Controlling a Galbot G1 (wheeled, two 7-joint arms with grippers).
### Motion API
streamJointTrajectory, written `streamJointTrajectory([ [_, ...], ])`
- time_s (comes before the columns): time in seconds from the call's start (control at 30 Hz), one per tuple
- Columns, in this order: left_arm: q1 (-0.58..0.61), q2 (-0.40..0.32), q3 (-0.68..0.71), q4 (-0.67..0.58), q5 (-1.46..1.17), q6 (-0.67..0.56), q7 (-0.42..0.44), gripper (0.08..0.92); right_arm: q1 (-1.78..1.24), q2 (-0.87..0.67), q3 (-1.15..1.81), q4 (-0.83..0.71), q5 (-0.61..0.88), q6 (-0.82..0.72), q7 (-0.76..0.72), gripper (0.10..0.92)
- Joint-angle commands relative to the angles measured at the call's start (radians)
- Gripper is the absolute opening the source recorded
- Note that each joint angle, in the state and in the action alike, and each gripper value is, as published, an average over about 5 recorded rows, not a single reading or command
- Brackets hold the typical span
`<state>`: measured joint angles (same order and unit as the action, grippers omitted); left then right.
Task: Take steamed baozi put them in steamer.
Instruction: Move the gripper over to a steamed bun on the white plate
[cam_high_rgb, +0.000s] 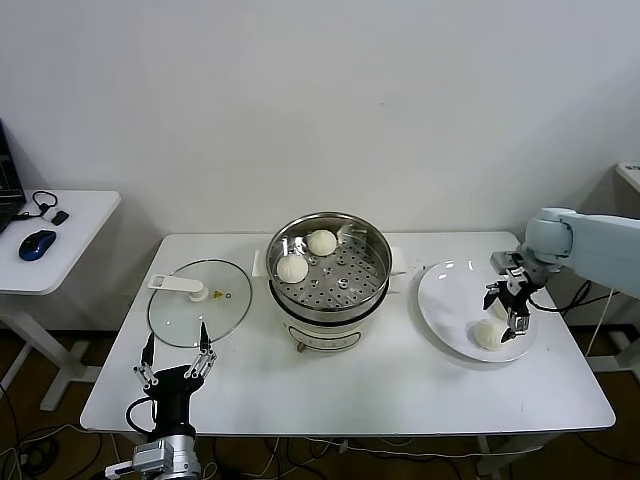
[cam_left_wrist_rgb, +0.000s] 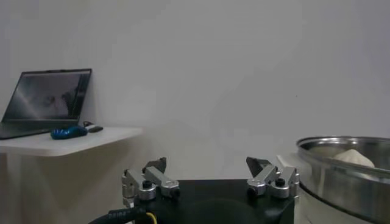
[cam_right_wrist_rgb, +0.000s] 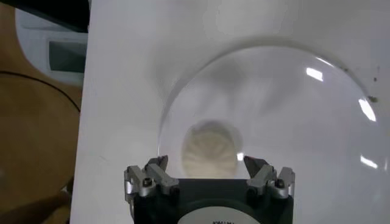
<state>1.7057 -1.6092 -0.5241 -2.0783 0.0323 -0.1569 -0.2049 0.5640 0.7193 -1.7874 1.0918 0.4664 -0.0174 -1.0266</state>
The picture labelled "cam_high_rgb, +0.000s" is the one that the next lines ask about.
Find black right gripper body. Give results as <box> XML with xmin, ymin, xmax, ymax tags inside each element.
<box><xmin>497</xmin><ymin>272</ymin><xmax>539</xmax><ymax>314</ymax></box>

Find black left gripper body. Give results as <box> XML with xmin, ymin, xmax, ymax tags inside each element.
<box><xmin>149</xmin><ymin>365</ymin><xmax>207</xmax><ymax>441</ymax></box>

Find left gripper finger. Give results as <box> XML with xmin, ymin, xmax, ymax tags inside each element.
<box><xmin>132</xmin><ymin>333</ymin><xmax>160</xmax><ymax>391</ymax></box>
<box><xmin>183</xmin><ymin>322</ymin><xmax>219</xmax><ymax>380</ymax></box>

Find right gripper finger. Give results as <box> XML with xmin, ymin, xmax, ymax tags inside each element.
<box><xmin>499</xmin><ymin>307</ymin><xmax>532</xmax><ymax>345</ymax></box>
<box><xmin>481</xmin><ymin>280</ymin><xmax>509</xmax><ymax>311</ymax></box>

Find stainless steel steamer basket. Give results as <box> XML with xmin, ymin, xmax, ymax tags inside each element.
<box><xmin>264</xmin><ymin>212</ymin><xmax>393</xmax><ymax>321</ymax></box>

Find white round plate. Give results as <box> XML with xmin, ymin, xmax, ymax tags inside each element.
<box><xmin>415</xmin><ymin>258</ymin><xmax>540</xmax><ymax>363</ymax></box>

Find white electric cooker pot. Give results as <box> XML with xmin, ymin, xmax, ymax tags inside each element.
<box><xmin>251</xmin><ymin>248</ymin><xmax>407</xmax><ymax>355</ymax></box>

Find white work table underframe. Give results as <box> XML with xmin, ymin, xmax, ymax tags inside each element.
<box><xmin>474</xmin><ymin>433</ymin><xmax>561</xmax><ymax>476</ymax></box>

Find white side table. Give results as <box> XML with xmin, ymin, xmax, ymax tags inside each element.
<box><xmin>0</xmin><ymin>189</ymin><xmax>122</xmax><ymax>412</ymax></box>

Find blue computer mouse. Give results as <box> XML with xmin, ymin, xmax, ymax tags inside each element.
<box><xmin>18</xmin><ymin>229</ymin><xmax>58</xmax><ymax>262</ymax></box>

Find black laptop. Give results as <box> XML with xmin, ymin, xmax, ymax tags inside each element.
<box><xmin>0</xmin><ymin>118</ymin><xmax>27</xmax><ymax>235</ymax></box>

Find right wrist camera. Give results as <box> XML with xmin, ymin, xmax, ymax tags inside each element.
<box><xmin>489</xmin><ymin>249</ymin><xmax>524</xmax><ymax>274</ymax></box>

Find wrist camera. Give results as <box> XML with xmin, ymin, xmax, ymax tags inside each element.
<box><xmin>489</xmin><ymin>249</ymin><xmax>524</xmax><ymax>274</ymax></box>
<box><xmin>104</xmin><ymin>462</ymin><xmax>144</xmax><ymax>479</ymax></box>

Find black hanging cable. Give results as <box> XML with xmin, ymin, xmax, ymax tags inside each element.
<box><xmin>558</xmin><ymin>279</ymin><xmax>596</xmax><ymax>319</ymax></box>

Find glass lid white handle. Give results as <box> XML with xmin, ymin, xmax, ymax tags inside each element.
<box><xmin>147</xmin><ymin>258</ymin><xmax>253</xmax><ymax>349</ymax></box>

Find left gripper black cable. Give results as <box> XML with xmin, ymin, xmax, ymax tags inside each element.
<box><xmin>125</xmin><ymin>397</ymin><xmax>161</xmax><ymax>434</ymax></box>

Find white hanging cable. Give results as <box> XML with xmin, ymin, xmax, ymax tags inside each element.
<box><xmin>583</xmin><ymin>292</ymin><xmax>615</xmax><ymax>357</ymax></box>

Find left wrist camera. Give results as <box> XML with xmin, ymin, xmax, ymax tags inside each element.
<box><xmin>104</xmin><ymin>462</ymin><xmax>144</xmax><ymax>479</ymax></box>

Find white floor cable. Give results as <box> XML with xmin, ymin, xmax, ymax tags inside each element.
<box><xmin>199</xmin><ymin>435</ymin><xmax>481</xmax><ymax>480</ymax></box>

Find black floor cables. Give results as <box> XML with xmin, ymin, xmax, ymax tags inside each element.
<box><xmin>0</xmin><ymin>387</ymin><xmax>131</xmax><ymax>480</ymax></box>

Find black looped thin cable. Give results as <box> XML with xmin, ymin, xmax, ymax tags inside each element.
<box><xmin>13</xmin><ymin>191</ymin><xmax>61</xmax><ymax>222</ymax></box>

